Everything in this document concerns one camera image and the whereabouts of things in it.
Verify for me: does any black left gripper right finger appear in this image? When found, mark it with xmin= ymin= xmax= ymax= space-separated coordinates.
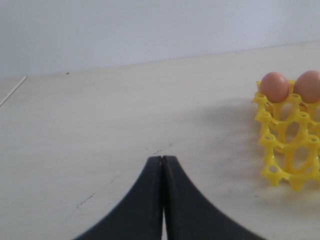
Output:
xmin=162 ymin=155 xmax=261 ymax=240

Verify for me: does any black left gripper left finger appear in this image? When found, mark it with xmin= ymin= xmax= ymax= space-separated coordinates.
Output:
xmin=77 ymin=156 xmax=163 ymax=240

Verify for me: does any brown egg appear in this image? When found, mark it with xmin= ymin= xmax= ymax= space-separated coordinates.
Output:
xmin=259 ymin=72 xmax=290 ymax=103
xmin=293 ymin=70 xmax=320 ymax=104

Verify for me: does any yellow plastic egg tray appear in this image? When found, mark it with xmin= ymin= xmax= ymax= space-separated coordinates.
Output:
xmin=252 ymin=80 xmax=320 ymax=191

